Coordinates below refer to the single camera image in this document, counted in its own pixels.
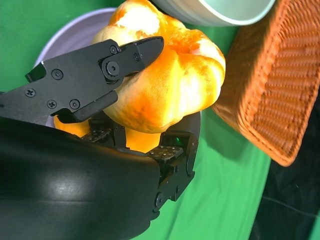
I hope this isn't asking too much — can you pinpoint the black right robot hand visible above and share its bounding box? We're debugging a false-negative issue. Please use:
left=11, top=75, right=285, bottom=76
left=0, top=36, right=201, bottom=240

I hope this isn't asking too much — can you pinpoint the orange white striped ring bread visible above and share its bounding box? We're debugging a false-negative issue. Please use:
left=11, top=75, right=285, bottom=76
left=91, top=0, right=227, bottom=135

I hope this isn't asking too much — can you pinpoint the pale green round bowl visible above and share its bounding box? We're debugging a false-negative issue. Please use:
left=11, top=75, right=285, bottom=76
left=152, top=0, right=276, bottom=28

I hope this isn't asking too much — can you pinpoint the lavender round plate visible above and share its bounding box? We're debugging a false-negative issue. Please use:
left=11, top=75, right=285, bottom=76
left=33, top=7, right=202, bottom=141

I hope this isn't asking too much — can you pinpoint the orange wicker basket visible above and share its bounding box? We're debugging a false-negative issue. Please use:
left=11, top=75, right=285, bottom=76
left=211, top=0, right=320, bottom=168

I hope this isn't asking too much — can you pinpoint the green tablecloth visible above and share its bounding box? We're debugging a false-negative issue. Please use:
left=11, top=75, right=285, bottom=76
left=0, top=0, right=273, bottom=240

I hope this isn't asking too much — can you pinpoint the thin white cable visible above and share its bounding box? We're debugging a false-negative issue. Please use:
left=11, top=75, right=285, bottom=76
left=261, top=195, right=320, bottom=218

